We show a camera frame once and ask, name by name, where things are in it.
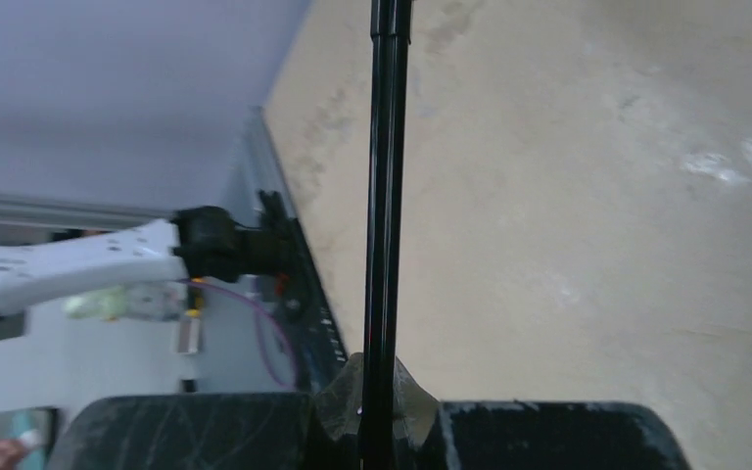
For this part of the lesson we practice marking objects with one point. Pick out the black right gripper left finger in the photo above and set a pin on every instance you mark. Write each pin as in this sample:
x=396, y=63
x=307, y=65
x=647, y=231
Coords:
x=275, y=430

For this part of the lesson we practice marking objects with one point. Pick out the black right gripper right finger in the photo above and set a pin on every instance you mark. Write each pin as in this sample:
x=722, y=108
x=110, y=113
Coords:
x=529, y=434

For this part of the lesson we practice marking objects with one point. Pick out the lavender umbrella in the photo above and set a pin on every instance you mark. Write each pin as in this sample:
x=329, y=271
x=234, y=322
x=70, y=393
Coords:
x=390, y=34

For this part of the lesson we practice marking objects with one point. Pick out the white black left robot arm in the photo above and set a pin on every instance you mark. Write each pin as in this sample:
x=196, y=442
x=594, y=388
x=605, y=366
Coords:
x=192, y=243

